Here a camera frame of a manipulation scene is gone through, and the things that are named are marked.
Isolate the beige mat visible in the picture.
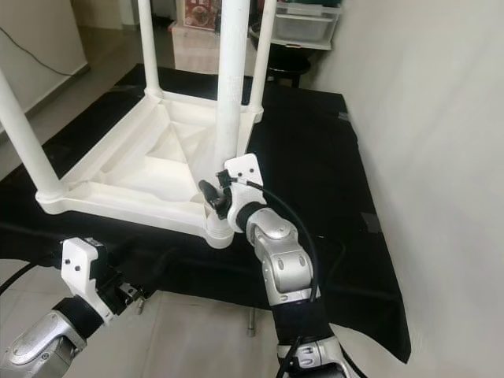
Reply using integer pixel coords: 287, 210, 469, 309
171, 22, 221, 76

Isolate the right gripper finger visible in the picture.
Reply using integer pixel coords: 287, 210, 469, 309
198, 180, 229, 220

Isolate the white plastic table leg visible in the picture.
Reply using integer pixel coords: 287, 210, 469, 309
0, 72, 65, 202
207, 0, 253, 229
254, 0, 278, 115
138, 0, 158, 95

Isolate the black stool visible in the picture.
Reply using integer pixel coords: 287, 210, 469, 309
272, 67, 312, 89

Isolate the white plastic table top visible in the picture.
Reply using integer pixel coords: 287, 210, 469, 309
35, 88, 265, 250

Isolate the red printed box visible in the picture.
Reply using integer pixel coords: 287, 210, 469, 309
183, 0, 217, 31

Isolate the thin black floor cable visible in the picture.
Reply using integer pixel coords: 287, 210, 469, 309
0, 28, 83, 80

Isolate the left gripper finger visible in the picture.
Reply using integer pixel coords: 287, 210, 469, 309
135, 250, 168, 294

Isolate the black tablecloth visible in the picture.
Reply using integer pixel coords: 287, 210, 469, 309
0, 63, 412, 363

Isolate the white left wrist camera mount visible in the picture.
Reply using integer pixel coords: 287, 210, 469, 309
61, 238, 115, 324

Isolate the translucent grey plastic container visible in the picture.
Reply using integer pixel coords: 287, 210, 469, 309
272, 2, 341, 50

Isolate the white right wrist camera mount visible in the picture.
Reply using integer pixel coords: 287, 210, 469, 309
219, 154, 265, 233

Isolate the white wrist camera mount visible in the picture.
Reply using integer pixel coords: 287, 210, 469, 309
61, 238, 115, 324
219, 154, 265, 233

